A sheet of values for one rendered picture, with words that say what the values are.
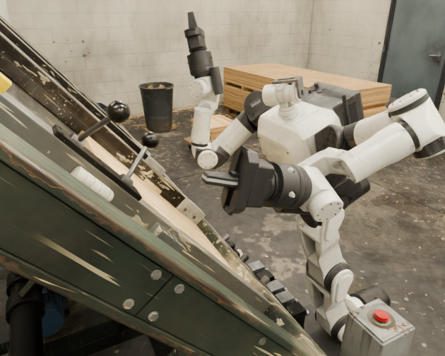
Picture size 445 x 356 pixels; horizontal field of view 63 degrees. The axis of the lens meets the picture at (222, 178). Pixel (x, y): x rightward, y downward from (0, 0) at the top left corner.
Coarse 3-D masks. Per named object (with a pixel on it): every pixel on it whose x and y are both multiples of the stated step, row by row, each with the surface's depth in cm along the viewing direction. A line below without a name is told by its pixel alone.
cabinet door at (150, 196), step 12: (96, 144) 107; (108, 156) 108; (120, 168) 107; (144, 192) 106; (156, 192) 126; (156, 204) 105; (168, 204) 125; (168, 216) 104; (180, 216) 126; (180, 228) 103; (192, 228) 125; (204, 240) 124; (216, 252) 120; (228, 264) 119
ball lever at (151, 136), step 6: (150, 132) 74; (144, 138) 73; (150, 138) 73; (156, 138) 74; (144, 144) 74; (150, 144) 74; (156, 144) 74; (144, 150) 73; (138, 156) 73; (138, 162) 72; (132, 168) 71; (126, 174) 71; (126, 180) 69; (132, 180) 71
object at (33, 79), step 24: (0, 48) 92; (24, 72) 96; (48, 96) 101; (72, 96) 107; (72, 120) 106; (96, 120) 109; (120, 144) 115; (144, 168) 122; (168, 192) 130; (192, 216) 139
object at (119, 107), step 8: (112, 104) 58; (120, 104) 58; (112, 112) 58; (120, 112) 58; (128, 112) 59; (104, 120) 60; (112, 120) 59; (120, 120) 59; (96, 128) 61; (72, 136) 62; (80, 136) 62; (80, 144) 63
